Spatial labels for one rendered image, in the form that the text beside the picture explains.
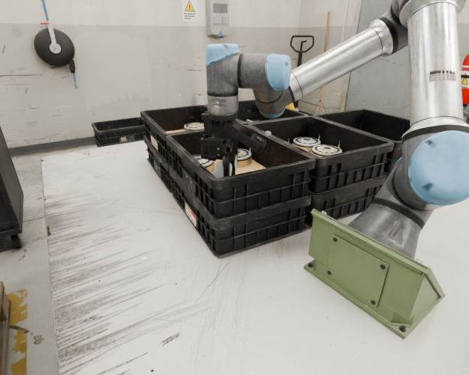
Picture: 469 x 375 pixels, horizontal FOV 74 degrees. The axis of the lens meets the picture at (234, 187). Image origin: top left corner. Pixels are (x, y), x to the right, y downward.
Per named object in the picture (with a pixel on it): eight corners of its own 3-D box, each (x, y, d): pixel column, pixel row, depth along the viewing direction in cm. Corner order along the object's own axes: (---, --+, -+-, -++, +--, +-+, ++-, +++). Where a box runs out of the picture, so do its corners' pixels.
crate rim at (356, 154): (394, 150, 94) (397, 143, 93) (318, 168, 82) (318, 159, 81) (310, 121, 126) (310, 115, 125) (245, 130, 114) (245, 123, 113)
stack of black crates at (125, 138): (147, 165, 284) (141, 116, 264) (158, 176, 261) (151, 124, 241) (101, 174, 266) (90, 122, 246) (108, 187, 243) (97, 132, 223)
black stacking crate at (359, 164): (387, 179, 98) (395, 145, 93) (313, 199, 86) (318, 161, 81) (307, 143, 130) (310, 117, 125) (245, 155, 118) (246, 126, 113)
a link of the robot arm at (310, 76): (411, 11, 84) (251, 98, 89) (426, -23, 74) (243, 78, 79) (436, 42, 81) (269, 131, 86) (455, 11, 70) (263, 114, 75)
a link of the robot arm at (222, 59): (237, 44, 65) (199, 44, 67) (237, 97, 70) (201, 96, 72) (246, 43, 72) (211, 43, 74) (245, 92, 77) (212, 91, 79)
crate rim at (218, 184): (318, 168, 82) (318, 159, 81) (214, 191, 70) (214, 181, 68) (245, 130, 114) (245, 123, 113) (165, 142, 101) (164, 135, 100)
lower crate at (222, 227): (309, 232, 91) (314, 196, 86) (216, 263, 79) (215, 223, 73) (244, 181, 123) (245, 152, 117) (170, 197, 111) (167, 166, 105)
